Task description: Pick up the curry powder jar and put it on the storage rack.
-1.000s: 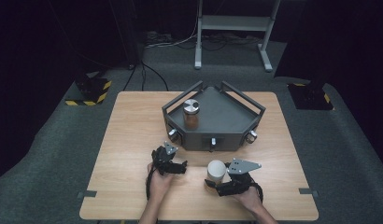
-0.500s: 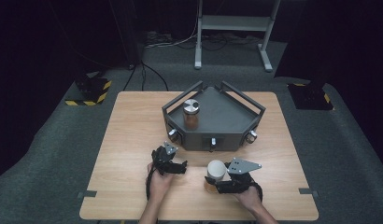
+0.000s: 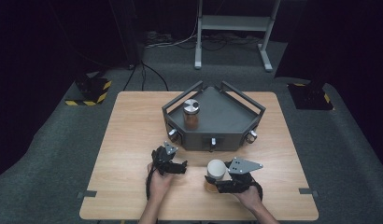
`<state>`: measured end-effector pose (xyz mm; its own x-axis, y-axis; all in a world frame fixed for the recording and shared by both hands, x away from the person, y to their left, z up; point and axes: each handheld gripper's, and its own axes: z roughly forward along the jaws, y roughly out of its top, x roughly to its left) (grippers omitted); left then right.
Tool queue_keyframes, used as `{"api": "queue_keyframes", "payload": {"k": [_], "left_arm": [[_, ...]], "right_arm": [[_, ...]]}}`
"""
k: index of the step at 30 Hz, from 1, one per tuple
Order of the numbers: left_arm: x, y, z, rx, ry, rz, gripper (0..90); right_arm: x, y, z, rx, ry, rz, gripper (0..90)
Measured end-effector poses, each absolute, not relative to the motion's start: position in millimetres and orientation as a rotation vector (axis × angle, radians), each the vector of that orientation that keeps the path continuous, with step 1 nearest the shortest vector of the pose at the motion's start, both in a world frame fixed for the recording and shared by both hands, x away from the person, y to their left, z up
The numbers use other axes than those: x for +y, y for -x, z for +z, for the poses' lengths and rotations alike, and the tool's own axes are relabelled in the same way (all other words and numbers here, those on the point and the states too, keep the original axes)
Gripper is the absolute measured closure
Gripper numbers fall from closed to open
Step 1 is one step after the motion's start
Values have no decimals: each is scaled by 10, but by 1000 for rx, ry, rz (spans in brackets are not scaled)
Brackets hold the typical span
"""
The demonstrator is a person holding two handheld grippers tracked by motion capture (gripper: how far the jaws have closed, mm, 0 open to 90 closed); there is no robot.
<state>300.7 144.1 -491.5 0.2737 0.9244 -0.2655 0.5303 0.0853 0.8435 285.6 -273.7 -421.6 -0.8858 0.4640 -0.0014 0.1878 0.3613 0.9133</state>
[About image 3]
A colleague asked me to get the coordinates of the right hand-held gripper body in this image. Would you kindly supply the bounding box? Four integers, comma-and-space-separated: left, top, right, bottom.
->
225, 157, 263, 194

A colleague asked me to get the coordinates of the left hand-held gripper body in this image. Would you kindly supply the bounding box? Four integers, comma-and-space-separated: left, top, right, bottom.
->
151, 141, 178, 175

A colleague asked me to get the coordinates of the white lid spice jar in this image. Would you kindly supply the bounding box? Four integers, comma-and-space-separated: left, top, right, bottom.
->
204, 159, 228, 193

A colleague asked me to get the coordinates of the dark grey corner rack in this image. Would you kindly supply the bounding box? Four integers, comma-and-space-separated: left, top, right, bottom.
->
162, 79, 267, 153

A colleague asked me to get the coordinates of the silver lid spice jar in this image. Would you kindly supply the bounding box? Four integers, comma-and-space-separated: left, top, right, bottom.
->
182, 98, 201, 132

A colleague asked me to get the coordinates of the person's right hand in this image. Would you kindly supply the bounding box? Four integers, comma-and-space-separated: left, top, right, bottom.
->
232, 185, 262, 212

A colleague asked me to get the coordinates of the person's left hand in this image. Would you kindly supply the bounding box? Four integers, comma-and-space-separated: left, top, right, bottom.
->
147, 162, 177, 202

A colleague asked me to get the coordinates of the grey tape piece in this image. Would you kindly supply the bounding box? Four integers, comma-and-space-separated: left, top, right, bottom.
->
298, 187, 320, 198
76, 189, 98, 200

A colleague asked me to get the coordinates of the black yellow striped base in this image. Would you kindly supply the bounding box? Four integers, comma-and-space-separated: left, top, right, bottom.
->
64, 72, 113, 107

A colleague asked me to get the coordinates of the black base with yellow edge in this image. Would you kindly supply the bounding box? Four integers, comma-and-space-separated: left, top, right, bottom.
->
287, 80, 335, 112

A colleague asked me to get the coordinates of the grey metal stand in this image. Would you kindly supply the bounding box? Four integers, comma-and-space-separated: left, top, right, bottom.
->
193, 0, 282, 73

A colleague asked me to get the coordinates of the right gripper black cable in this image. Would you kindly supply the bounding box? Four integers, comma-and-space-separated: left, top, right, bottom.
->
249, 181, 264, 202

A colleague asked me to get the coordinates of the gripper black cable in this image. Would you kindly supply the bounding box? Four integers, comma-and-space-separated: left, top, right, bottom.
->
249, 181, 264, 202
145, 167, 155, 201

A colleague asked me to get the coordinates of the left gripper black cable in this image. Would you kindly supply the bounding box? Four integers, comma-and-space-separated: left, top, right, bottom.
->
145, 167, 155, 201

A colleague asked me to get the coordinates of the black floor cable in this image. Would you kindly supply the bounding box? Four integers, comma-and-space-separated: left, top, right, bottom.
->
122, 63, 138, 91
140, 61, 170, 92

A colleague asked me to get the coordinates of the white floor cable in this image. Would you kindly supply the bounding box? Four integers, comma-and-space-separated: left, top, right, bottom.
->
145, 17, 201, 49

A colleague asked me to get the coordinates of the bundle of dark cables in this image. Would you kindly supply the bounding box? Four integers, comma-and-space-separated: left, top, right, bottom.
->
177, 32, 262, 51

